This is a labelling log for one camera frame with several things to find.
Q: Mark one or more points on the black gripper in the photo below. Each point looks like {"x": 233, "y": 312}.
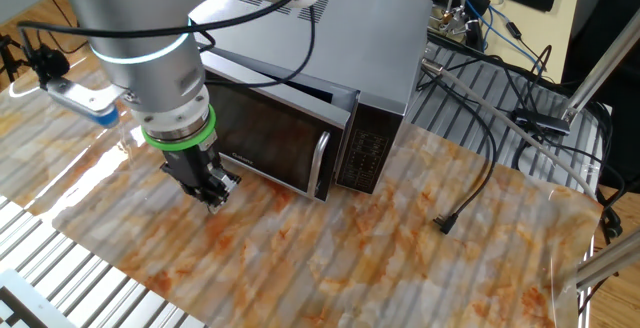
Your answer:
{"x": 192, "y": 165}

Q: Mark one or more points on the black tripod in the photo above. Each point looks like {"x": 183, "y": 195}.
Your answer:
{"x": 6, "y": 55}

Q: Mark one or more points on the beige desk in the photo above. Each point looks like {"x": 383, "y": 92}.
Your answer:
{"x": 545, "y": 18}

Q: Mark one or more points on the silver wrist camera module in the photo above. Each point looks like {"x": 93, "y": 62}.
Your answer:
{"x": 85, "y": 100}

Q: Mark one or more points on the marble pattern table mat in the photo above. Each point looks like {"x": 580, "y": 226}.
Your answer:
{"x": 300, "y": 248}

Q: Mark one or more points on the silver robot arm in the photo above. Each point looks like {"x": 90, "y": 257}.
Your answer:
{"x": 145, "y": 13}

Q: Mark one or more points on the black glass microwave door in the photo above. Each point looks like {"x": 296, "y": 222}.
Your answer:
{"x": 280, "y": 138}

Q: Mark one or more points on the aluminium frame bar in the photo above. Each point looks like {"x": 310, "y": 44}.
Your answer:
{"x": 610, "y": 263}

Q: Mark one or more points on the slanted aluminium frame post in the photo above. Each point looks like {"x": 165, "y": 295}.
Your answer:
{"x": 600, "y": 70}

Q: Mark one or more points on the black usb hub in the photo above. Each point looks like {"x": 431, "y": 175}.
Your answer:
{"x": 542, "y": 120}

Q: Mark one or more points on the metal clamp stand brass fitting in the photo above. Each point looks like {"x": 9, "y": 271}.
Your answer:
{"x": 452, "y": 15}

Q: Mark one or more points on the white calibration marker board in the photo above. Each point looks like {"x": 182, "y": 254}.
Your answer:
{"x": 30, "y": 293}

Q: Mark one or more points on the silver microwave oven body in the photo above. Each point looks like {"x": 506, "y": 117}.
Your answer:
{"x": 375, "y": 43}

